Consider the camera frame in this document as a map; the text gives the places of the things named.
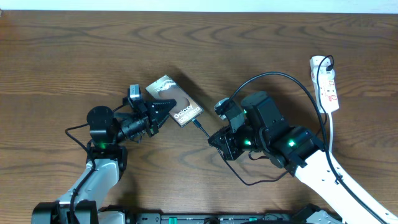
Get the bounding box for black USB charging cable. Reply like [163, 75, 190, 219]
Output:
[191, 55, 335, 187]

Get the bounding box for white power strip cord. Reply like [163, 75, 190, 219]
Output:
[327, 111, 334, 153]

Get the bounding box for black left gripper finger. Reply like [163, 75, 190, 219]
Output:
[149, 99, 177, 117]
[155, 112, 170, 128]

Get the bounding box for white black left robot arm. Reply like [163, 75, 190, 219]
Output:
[31, 96, 177, 224]

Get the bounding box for white power strip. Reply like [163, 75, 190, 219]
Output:
[313, 78, 340, 114]

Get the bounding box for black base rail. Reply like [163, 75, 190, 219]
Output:
[100, 210, 341, 224]

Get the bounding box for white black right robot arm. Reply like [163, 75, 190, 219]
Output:
[208, 91, 397, 223]

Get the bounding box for white USB charger adapter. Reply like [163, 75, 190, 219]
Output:
[310, 55, 335, 83]

